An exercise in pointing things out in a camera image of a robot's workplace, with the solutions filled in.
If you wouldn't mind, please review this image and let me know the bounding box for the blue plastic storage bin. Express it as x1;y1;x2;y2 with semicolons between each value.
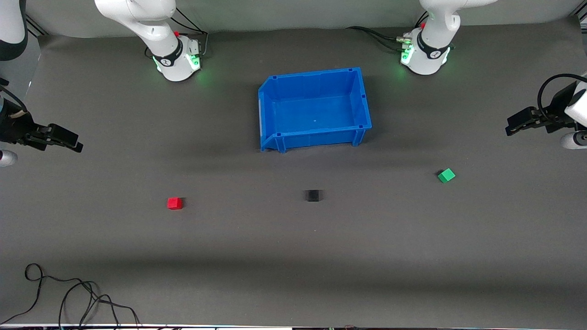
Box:
258;67;373;153

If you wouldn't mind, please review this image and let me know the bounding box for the dark grey table mat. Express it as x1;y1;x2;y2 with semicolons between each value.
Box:
0;17;587;329

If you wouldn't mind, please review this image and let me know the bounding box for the black left gripper cable loop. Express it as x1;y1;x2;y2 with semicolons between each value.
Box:
537;73;587;123

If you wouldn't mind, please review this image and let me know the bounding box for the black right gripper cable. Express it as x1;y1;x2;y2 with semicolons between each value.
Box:
0;78;29;120

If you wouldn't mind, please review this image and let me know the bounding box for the black loose floor cable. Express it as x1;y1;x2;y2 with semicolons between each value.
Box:
0;263;141;330

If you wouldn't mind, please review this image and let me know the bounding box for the black left arm base cable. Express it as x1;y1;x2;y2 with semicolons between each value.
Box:
345;11;430;52

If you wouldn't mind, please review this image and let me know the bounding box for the black arm base cable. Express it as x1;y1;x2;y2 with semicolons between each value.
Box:
345;11;430;52
145;8;210;59

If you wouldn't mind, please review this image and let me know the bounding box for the black right arm base cable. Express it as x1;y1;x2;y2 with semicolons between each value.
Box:
145;8;210;59

